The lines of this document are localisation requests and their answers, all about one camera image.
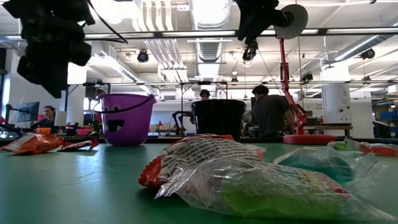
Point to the silver ceiling air duct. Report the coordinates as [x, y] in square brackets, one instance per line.
[210, 49]

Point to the orange white printed candy pack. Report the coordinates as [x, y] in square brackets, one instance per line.
[199, 152]

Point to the red candy pack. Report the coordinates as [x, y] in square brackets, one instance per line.
[379, 150]
[81, 145]

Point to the person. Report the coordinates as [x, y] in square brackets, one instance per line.
[270, 112]
[204, 94]
[48, 119]

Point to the white box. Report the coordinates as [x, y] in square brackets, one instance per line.
[60, 119]

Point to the green table mat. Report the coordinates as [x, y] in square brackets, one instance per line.
[77, 186]

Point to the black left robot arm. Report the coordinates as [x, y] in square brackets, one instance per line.
[46, 11]

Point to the black background robot arm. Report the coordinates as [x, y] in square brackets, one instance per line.
[183, 112]

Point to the white ceiling pipes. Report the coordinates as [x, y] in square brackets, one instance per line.
[164, 53]

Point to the purple face bucket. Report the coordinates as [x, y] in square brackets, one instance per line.
[130, 130]

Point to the black ceiling camera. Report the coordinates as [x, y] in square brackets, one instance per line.
[143, 56]
[250, 51]
[368, 53]
[306, 77]

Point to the red desk lamp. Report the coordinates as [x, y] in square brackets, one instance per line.
[308, 139]

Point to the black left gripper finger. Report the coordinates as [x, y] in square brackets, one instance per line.
[46, 76]
[81, 54]

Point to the white round column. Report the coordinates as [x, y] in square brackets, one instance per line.
[337, 105]

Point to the black office chair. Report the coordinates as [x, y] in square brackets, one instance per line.
[382, 129]

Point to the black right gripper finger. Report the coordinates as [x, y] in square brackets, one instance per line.
[245, 28]
[264, 23]

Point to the pink box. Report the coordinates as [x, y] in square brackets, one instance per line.
[82, 132]

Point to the orange box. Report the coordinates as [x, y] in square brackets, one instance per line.
[43, 130]

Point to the clear teal candy bag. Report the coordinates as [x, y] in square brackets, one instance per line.
[317, 166]

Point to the black bucket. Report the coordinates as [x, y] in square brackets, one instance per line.
[217, 121]

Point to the black aluminium table frame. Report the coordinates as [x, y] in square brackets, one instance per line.
[174, 140]

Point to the wooden desk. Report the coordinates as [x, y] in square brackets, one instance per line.
[335, 127]

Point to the black overhead light bar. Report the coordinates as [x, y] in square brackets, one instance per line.
[322, 31]

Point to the grey computer monitor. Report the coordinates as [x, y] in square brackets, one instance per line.
[28, 111]

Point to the blue storage shelf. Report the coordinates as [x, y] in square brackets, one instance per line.
[388, 115]

